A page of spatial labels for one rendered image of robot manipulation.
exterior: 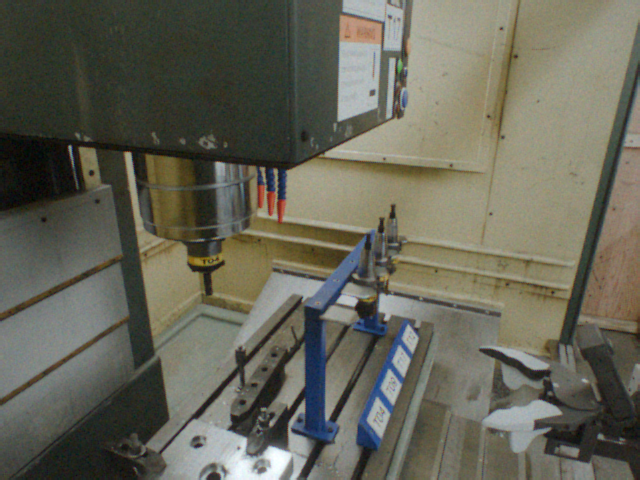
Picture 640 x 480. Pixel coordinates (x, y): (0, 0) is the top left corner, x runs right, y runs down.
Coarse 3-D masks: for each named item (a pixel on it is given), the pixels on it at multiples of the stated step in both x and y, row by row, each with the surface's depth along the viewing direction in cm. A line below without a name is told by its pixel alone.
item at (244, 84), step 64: (0, 0) 48; (64, 0) 45; (128, 0) 42; (192, 0) 40; (256, 0) 38; (320, 0) 41; (0, 64) 51; (64, 64) 48; (128, 64) 45; (192, 64) 42; (256, 64) 40; (320, 64) 44; (384, 64) 64; (0, 128) 55; (64, 128) 51; (128, 128) 47; (192, 128) 44; (256, 128) 42; (320, 128) 46
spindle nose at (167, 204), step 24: (144, 168) 55; (168, 168) 53; (192, 168) 53; (216, 168) 54; (240, 168) 57; (144, 192) 56; (168, 192) 55; (192, 192) 54; (216, 192) 55; (240, 192) 58; (144, 216) 58; (168, 216) 56; (192, 216) 56; (216, 216) 56; (240, 216) 59; (192, 240) 57
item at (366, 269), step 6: (366, 252) 100; (372, 252) 100; (360, 258) 101; (366, 258) 100; (372, 258) 101; (360, 264) 101; (366, 264) 101; (372, 264) 101; (360, 270) 102; (366, 270) 101; (372, 270) 101; (360, 276) 102; (366, 276) 101; (372, 276) 102
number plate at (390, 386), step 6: (390, 372) 114; (390, 378) 113; (396, 378) 115; (384, 384) 110; (390, 384) 112; (396, 384) 113; (384, 390) 108; (390, 390) 110; (396, 390) 112; (390, 396) 109; (396, 396) 111
